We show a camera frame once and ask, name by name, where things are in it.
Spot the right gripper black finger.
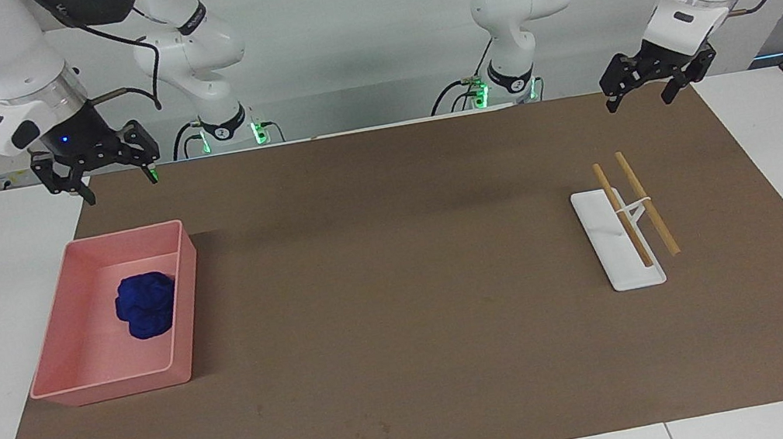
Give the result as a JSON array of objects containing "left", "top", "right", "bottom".
[
  {"left": 30, "top": 150, "right": 98, "bottom": 213},
  {"left": 113, "top": 117, "right": 164, "bottom": 188}
]

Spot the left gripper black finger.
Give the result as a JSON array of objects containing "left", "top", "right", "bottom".
[
  {"left": 596, "top": 50, "right": 650, "bottom": 116},
  {"left": 656, "top": 52, "right": 722, "bottom": 106}
]

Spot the blue towel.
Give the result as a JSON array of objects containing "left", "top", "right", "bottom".
[{"left": 111, "top": 268, "right": 184, "bottom": 344}]

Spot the wooden rack rod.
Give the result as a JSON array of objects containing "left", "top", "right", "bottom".
[
  {"left": 615, "top": 144, "right": 681, "bottom": 263},
  {"left": 592, "top": 157, "right": 656, "bottom": 275}
]

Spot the pink plastic bin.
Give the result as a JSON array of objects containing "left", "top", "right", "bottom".
[{"left": 7, "top": 217, "right": 219, "bottom": 413}]

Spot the white rack with wooden rods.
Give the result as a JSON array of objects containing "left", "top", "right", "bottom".
[{"left": 570, "top": 180, "right": 668, "bottom": 298}]

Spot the brown table mat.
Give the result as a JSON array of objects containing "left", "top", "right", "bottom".
[{"left": 0, "top": 62, "right": 783, "bottom": 439}]

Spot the black base cable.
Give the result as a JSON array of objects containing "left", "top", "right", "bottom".
[
  {"left": 168, "top": 120, "right": 210, "bottom": 162},
  {"left": 427, "top": 75, "right": 493, "bottom": 118}
]

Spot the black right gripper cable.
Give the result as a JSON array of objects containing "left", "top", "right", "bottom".
[{"left": 31, "top": 0, "right": 168, "bottom": 129}]

